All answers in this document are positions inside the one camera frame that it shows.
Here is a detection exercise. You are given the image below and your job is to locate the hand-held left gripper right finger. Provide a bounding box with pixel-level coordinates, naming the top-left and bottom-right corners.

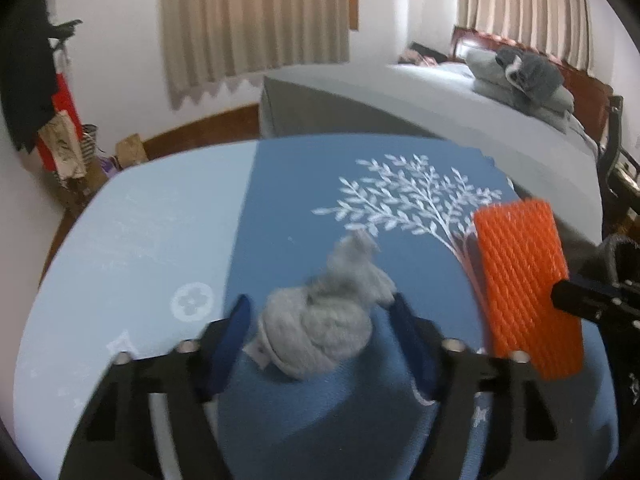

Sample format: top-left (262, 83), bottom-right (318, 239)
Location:
top-left (390, 292), bottom-right (608, 480)

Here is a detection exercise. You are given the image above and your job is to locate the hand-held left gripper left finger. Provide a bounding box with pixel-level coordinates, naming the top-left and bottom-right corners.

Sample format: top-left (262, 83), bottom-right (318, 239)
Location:
top-left (59, 294), bottom-right (253, 480)

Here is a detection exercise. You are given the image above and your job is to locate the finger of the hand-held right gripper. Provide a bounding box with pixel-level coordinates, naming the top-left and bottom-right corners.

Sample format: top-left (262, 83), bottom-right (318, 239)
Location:
top-left (550, 280), bottom-right (640, 333)

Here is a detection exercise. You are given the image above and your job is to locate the black lined trash bin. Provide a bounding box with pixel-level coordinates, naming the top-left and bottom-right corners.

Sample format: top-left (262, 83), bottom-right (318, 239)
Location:
top-left (597, 234), bottom-right (640, 291)

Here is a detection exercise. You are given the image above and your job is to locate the orange foam fruit net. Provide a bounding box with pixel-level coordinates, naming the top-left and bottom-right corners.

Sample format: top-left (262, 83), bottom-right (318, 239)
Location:
top-left (452, 199), bottom-right (585, 381)

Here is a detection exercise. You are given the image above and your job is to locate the pale sock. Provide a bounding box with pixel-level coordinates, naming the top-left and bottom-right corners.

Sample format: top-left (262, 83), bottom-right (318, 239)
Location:
top-left (245, 230), bottom-right (398, 381)

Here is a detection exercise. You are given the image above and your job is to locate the light blue patterned tablecloth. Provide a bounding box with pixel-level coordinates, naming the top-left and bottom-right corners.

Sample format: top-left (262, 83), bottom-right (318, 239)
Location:
top-left (15, 139), bottom-right (258, 480)

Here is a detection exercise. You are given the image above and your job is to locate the blue tree print tablecloth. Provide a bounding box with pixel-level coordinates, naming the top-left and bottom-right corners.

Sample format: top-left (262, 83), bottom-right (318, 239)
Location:
top-left (217, 132), bottom-right (618, 480)

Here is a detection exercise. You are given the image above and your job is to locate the black office chair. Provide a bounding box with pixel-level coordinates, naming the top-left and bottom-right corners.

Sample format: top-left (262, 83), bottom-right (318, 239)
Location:
top-left (597, 95), bottom-right (640, 236)

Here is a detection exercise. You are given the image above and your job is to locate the wooden headboard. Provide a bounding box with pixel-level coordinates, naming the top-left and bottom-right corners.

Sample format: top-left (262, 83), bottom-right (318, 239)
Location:
top-left (452, 25), bottom-right (613, 133)

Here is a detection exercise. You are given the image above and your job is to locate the dark grey garment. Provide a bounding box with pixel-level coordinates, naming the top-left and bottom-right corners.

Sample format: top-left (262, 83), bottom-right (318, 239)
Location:
top-left (495, 46), bottom-right (563, 106)

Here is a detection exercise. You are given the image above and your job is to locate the striped woven bag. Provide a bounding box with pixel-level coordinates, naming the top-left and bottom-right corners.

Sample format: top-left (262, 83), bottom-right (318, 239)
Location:
top-left (80, 124), bottom-right (101, 158)

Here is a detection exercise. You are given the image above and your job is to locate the folded grey duvet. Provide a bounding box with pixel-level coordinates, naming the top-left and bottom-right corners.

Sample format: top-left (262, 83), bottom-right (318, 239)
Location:
top-left (465, 47), bottom-right (576, 128)

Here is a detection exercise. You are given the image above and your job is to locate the grey sheeted bed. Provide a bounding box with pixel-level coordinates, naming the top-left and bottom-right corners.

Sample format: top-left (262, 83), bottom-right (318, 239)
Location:
top-left (260, 60), bottom-right (603, 241)

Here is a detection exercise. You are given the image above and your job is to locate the cream printed tote bag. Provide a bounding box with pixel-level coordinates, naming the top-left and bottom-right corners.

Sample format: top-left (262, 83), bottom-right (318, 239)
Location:
top-left (40, 112), bottom-right (88, 181)

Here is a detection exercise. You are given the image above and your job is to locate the dark clothes pile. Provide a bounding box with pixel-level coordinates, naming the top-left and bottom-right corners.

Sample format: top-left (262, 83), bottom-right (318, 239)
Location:
top-left (399, 42), bottom-right (448, 67)

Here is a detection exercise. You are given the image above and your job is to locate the red bag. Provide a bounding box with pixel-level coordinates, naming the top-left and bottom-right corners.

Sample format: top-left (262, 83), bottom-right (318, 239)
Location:
top-left (37, 72), bottom-right (83, 171)

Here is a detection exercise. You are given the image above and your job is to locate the beige striped wide curtain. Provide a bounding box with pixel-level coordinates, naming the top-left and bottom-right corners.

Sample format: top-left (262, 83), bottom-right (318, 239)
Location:
top-left (456, 0), bottom-right (593, 71)

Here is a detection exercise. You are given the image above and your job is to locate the beige window curtain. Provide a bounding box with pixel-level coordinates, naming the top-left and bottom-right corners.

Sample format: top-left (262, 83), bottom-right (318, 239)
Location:
top-left (156, 0), bottom-right (351, 111)

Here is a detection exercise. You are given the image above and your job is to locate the wooden coat rack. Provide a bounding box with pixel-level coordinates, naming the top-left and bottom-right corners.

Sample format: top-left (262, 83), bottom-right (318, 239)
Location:
top-left (45, 19), bottom-right (83, 43)

